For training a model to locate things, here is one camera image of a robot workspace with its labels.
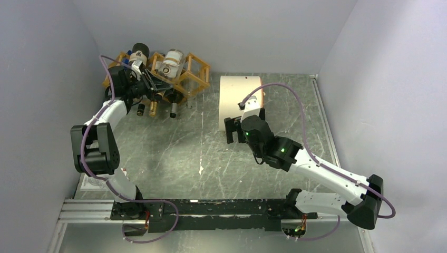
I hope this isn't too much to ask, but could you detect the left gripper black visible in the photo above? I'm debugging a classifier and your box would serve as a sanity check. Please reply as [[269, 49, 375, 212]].
[[125, 69, 173, 101]]

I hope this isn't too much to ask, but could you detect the clear glass bottle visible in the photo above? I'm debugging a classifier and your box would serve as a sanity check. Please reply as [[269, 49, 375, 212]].
[[158, 49, 185, 79]]

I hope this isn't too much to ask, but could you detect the dark green labelled wine bottle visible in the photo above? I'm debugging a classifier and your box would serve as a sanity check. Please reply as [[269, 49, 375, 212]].
[[129, 43, 150, 70]]

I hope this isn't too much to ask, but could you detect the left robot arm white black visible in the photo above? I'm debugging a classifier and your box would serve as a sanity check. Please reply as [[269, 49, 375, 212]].
[[70, 66, 173, 219]]

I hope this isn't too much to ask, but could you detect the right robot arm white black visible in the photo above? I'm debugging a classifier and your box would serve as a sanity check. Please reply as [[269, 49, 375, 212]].
[[224, 115, 384, 230]]

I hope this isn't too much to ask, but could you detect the dark bottle gold foil neck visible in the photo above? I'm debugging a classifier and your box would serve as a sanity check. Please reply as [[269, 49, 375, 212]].
[[149, 92, 164, 117]]

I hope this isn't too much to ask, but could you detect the dark green bottle silver cap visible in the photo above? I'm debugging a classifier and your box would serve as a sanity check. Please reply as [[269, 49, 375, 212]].
[[166, 91, 184, 119]]

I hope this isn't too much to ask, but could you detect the blue glass bottle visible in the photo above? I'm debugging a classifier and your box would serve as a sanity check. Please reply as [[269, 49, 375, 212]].
[[123, 50, 132, 65]]

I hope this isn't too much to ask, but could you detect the wooden hexagonal wine rack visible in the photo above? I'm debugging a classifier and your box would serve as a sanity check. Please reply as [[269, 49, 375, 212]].
[[102, 51, 210, 104]]

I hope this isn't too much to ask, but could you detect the cream cylindrical drum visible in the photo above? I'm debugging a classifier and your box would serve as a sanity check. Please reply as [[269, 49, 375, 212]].
[[219, 75, 262, 131]]

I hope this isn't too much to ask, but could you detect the white paper card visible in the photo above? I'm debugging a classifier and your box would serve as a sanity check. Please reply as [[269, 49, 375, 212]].
[[80, 173, 108, 191]]

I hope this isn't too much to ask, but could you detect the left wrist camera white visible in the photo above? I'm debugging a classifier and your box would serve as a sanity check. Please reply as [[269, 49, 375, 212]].
[[131, 59, 144, 80]]

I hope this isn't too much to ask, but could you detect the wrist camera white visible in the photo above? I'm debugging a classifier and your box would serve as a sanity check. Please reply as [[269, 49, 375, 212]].
[[238, 98, 261, 122], [131, 59, 144, 80]]

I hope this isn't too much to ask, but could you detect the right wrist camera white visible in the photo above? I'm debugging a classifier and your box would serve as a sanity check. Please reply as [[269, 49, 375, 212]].
[[238, 98, 261, 122]]

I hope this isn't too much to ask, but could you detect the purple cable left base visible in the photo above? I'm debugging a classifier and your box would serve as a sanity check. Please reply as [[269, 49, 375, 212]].
[[122, 209, 180, 245]]

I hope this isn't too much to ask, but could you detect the purple cable base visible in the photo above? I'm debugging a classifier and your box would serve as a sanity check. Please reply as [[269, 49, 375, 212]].
[[122, 209, 180, 245], [286, 215, 341, 242]]

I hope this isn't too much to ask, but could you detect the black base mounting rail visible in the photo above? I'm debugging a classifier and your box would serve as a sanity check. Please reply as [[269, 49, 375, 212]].
[[110, 199, 318, 233]]

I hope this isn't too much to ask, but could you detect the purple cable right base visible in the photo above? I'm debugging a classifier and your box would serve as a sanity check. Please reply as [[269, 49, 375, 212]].
[[286, 215, 341, 242]]

